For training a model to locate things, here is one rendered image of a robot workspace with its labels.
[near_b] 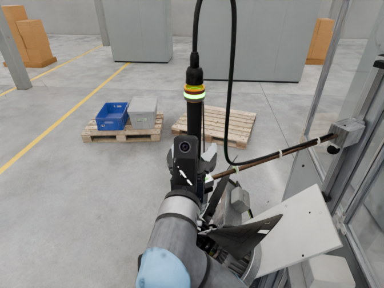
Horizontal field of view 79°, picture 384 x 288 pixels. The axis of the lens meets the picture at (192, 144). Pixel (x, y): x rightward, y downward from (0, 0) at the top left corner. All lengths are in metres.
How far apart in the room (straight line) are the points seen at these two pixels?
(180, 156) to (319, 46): 8.26
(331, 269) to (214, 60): 5.35
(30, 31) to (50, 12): 6.50
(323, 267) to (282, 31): 5.39
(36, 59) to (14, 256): 6.79
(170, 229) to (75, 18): 14.14
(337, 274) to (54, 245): 2.27
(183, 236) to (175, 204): 0.06
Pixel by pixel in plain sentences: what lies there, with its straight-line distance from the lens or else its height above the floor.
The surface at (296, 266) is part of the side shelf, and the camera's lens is 1.37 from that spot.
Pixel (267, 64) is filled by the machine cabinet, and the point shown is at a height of 0.46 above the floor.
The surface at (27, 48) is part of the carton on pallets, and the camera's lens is 8.83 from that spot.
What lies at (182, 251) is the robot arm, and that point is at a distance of 0.37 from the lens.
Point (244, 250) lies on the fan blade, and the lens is 0.68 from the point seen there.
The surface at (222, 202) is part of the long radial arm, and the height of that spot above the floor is 1.13.
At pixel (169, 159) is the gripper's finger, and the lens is 0.52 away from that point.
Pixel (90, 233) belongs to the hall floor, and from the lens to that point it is 2.62.
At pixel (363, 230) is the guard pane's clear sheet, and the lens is 1.34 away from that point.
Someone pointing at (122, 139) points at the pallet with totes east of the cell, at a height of 0.04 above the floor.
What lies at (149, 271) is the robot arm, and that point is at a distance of 0.35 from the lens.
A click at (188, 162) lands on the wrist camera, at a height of 1.71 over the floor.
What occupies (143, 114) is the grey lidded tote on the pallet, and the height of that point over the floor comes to 0.42.
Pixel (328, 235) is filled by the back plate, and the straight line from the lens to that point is 0.89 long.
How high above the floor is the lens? 1.98
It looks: 34 degrees down
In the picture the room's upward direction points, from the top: straight up
